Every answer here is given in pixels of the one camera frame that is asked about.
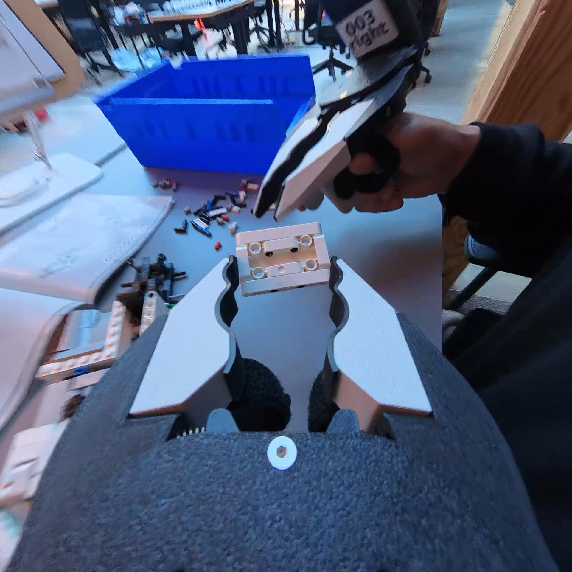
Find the person's right forearm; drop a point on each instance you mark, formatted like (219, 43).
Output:
(505, 192)

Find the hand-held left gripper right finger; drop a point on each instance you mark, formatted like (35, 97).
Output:
(380, 357)

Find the pile of small lego pieces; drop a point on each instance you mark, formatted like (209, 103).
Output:
(210, 214)

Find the long background work table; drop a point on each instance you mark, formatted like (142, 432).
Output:
(201, 13)

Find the lego instruction booklet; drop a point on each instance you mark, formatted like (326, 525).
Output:
(80, 241)

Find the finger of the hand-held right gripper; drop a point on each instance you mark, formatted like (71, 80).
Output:
(290, 147)
(317, 165)

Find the blue plastic bin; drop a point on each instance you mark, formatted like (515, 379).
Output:
(192, 129)

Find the white lego vehicle model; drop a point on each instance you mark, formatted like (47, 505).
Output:
(89, 339)

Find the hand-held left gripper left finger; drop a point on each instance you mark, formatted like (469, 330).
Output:
(187, 353)

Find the white lego frame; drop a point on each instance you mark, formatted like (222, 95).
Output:
(281, 277)

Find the wooden post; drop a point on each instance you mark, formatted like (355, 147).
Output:
(527, 67)

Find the black office chair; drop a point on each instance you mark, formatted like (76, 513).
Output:
(85, 31)
(328, 40)

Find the person's right hand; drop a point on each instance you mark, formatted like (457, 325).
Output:
(424, 156)

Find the instruction sheet stand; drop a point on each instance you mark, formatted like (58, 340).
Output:
(44, 187)

